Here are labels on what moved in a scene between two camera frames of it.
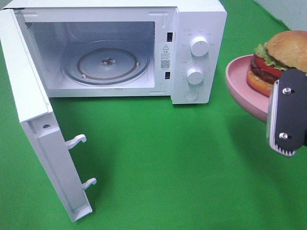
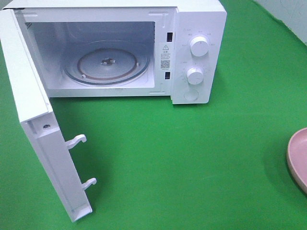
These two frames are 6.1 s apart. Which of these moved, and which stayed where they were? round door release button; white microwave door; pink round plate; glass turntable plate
Moved: pink round plate
Stayed: white microwave door; glass turntable plate; round door release button
